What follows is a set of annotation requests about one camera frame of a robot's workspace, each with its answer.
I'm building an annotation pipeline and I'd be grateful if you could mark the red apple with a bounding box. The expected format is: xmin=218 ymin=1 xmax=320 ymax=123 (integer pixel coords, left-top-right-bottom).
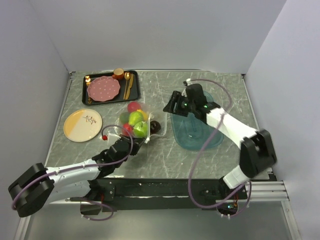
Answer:
xmin=127 ymin=101 xmax=142 ymax=113
xmin=122 ymin=123 xmax=134 ymax=136

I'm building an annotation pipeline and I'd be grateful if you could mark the pink polka dot plate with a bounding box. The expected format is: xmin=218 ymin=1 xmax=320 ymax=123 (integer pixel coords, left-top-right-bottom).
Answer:
xmin=88 ymin=76 xmax=121 ymax=102

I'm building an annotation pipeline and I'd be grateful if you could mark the yellow floral plate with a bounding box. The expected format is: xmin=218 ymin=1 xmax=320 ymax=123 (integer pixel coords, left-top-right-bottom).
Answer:
xmin=63 ymin=108 xmax=103 ymax=143

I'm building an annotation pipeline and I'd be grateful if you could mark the teal plastic fruit tray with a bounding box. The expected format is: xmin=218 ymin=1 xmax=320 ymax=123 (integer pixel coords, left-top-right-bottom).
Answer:
xmin=169 ymin=89 xmax=225 ymax=151

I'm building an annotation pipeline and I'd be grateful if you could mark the clear polka dot zip bag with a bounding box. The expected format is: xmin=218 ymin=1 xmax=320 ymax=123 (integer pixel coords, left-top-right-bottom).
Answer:
xmin=114 ymin=101 xmax=168 ymax=143

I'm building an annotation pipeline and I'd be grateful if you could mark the orange cup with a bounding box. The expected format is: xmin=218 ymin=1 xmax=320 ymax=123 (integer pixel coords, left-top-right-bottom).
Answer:
xmin=112 ymin=68 xmax=125 ymax=80

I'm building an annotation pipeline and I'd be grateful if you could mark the black serving tray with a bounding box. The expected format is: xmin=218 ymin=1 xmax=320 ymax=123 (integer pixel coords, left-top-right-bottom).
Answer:
xmin=82 ymin=70 xmax=141 ymax=106

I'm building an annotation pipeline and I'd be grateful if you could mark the green apple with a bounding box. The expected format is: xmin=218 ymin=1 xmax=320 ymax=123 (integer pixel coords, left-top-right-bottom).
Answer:
xmin=133 ymin=121 xmax=148 ymax=138

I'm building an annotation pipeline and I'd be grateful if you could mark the aluminium frame rail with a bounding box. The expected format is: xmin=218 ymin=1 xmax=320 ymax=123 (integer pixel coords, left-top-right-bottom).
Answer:
xmin=250 ymin=181 xmax=290 ymax=202

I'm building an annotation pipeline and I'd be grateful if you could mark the dark green avocado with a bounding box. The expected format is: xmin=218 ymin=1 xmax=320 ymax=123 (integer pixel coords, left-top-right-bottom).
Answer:
xmin=119 ymin=112 xmax=130 ymax=125

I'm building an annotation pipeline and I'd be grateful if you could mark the gold fork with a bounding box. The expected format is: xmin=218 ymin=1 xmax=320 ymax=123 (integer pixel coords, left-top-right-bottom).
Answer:
xmin=85 ymin=75 xmax=92 ymax=105

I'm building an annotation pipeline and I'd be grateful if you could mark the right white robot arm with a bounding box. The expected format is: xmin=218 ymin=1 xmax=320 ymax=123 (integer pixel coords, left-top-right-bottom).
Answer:
xmin=163 ymin=83 xmax=277 ymax=199

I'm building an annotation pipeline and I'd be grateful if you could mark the gold spoon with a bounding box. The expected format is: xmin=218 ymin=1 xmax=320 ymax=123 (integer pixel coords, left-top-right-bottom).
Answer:
xmin=123 ymin=71 xmax=131 ymax=100

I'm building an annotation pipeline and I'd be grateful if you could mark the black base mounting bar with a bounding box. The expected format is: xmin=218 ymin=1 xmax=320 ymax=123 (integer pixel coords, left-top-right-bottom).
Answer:
xmin=85 ymin=177 xmax=248 ymax=211

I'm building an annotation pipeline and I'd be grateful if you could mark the green pear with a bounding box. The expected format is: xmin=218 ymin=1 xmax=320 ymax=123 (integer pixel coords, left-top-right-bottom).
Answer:
xmin=128 ymin=111 xmax=144 ymax=126

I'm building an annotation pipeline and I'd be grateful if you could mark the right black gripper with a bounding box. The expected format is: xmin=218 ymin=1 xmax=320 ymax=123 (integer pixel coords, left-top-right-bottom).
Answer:
xmin=162 ymin=91 xmax=196 ymax=118

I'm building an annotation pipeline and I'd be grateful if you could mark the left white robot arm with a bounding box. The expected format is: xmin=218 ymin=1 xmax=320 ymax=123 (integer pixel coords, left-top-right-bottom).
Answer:
xmin=8 ymin=135 xmax=145 ymax=218

